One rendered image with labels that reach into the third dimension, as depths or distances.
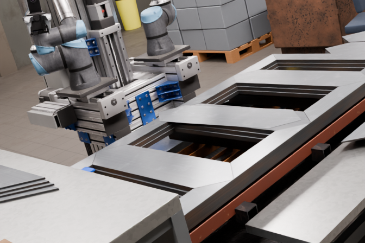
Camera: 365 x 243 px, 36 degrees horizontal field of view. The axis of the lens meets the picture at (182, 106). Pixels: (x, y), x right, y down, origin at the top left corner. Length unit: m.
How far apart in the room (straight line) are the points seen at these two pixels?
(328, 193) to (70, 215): 0.83
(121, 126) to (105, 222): 1.37
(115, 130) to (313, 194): 1.13
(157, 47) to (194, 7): 3.77
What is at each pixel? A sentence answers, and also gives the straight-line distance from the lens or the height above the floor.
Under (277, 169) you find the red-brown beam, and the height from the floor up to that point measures 0.79.
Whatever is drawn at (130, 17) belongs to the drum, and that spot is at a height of 0.22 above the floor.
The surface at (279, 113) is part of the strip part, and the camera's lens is 2.26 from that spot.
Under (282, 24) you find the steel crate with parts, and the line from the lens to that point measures 6.16.
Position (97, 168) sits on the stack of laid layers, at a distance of 2.23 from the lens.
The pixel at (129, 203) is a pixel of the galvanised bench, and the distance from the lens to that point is 1.42.
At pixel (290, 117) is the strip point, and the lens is 2.19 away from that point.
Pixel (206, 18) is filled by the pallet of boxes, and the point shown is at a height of 0.54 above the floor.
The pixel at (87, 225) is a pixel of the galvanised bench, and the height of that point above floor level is 1.05.
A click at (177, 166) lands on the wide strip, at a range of 1.99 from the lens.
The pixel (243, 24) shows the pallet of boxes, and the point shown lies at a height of 0.38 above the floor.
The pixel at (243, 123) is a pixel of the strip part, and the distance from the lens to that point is 2.23.
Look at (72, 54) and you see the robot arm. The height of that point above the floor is 1.21.
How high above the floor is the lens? 1.66
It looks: 18 degrees down
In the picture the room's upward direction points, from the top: 15 degrees counter-clockwise
